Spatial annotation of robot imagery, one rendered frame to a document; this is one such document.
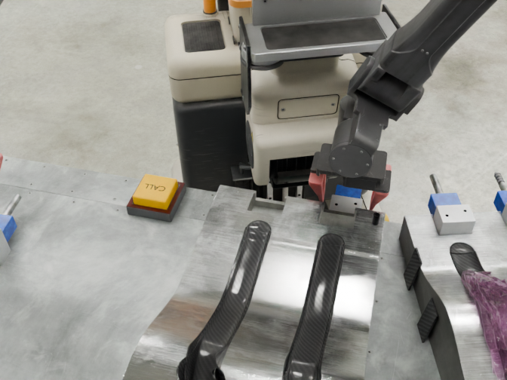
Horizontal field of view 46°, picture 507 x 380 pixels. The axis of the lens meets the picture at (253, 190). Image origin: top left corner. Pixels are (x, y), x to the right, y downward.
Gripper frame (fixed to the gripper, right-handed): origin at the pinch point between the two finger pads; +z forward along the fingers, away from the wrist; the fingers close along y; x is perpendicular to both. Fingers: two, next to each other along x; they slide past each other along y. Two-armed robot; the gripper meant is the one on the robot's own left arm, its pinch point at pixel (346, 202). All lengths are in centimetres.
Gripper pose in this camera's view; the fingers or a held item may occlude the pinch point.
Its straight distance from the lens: 98.1
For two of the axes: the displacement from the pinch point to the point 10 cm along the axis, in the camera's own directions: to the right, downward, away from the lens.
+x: 2.2, -6.8, 7.0
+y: 9.7, 1.5, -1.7
